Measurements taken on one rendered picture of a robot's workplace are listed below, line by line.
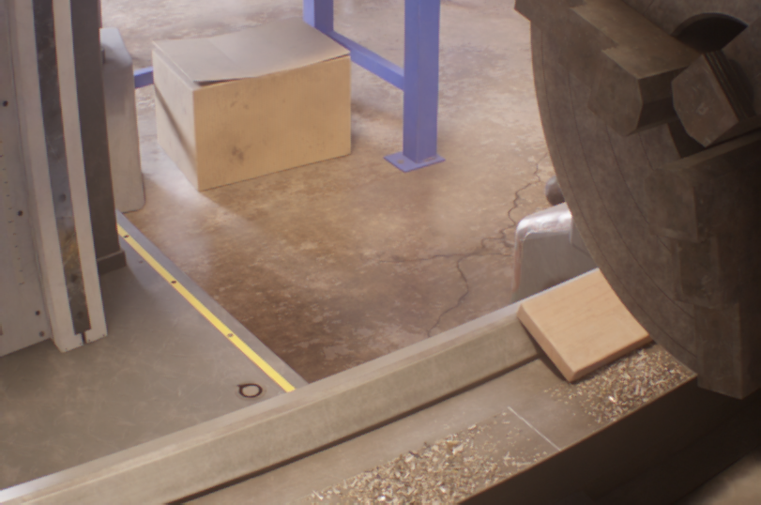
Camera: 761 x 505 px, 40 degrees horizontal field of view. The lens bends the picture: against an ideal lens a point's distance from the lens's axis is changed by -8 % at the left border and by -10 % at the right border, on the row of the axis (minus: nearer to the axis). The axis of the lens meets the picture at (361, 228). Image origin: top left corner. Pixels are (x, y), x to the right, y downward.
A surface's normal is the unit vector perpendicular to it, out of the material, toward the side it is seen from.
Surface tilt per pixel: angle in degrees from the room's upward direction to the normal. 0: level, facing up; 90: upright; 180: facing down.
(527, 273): 90
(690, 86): 90
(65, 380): 0
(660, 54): 11
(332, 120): 90
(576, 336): 18
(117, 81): 90
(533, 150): 0
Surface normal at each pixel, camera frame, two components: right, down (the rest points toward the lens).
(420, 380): 0.38, -0.31
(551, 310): 0.17, -0.68
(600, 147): -0.84, 0.28
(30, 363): 0.00, -0.86
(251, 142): 0.47, 0.45
